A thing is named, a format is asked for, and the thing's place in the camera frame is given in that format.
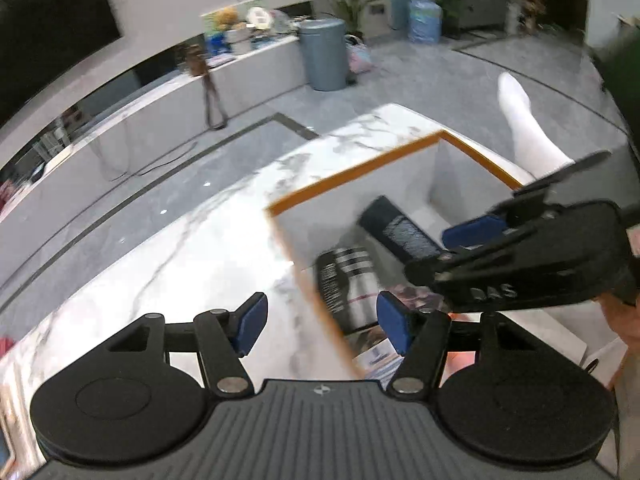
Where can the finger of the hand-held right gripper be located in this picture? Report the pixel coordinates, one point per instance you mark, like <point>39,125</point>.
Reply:
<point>560,172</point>
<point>472,231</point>

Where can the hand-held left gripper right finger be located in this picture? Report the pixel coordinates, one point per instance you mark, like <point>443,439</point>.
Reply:
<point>395,322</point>

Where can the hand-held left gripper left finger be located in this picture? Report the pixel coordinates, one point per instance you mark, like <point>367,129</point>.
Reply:
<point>250,322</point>

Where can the plaid striped box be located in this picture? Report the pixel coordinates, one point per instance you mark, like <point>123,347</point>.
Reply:
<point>350,285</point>

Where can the black spray can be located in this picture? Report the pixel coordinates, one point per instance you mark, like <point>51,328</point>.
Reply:
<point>395,230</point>

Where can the orange cardboard box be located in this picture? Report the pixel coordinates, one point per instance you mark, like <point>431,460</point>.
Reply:
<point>320,230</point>

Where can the person's right hand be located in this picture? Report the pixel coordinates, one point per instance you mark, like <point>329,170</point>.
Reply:
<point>622,322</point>

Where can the person's white socked leg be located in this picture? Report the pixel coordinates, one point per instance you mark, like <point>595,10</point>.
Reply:
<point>525,130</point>

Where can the dark green clothing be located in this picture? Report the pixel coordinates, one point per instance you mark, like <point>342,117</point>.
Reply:
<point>622,70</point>

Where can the pale shopping bag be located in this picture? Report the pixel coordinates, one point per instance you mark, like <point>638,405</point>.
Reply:
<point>357,60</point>

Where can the blue water jug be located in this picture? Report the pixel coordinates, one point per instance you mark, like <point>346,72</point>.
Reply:
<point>425,15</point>

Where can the grey trash bin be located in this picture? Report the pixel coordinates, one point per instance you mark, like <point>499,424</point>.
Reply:
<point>322,55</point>

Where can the grey television cabinet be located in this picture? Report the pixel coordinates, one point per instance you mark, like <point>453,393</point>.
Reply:
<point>150,110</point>

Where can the white round container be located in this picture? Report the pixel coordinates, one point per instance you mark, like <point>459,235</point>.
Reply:
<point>238,41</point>

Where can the decorative plate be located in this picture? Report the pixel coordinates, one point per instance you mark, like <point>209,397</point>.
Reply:
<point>282,22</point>

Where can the desk calendar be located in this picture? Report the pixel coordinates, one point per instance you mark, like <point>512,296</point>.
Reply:
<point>212,40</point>

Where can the yellow teddy bear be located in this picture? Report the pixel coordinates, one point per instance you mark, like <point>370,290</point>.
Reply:
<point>226,19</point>

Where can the black television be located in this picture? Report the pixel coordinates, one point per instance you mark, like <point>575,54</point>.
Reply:
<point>45,35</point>

